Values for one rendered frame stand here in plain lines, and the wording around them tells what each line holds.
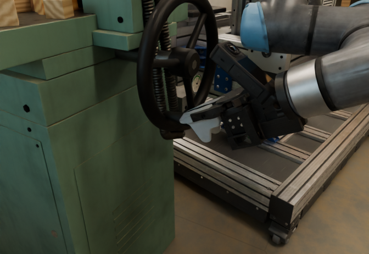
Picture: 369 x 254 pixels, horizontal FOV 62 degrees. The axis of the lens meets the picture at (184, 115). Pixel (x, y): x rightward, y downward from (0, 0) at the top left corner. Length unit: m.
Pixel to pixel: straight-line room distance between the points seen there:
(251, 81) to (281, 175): 0.93
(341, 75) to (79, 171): 0.56
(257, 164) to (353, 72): 1.02
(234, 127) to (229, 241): 0.89
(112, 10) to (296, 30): 0.35
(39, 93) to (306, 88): 0.45
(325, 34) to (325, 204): 1.20
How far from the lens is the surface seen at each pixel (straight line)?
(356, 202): 1.69
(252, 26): 0.50
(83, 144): 0.72
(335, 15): 0.50
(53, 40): 0.62
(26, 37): 0.59
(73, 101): 0.67
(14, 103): 0.71
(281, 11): 0.50
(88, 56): 0.68
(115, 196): 0.87
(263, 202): 1.26
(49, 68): 0.62
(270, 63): 1.01
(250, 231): 1.39
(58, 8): 0.65
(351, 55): 0.42
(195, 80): 0.95
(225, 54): 0.47
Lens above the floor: 0.99
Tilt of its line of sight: 26 degrees down
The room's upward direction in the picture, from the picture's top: straight up
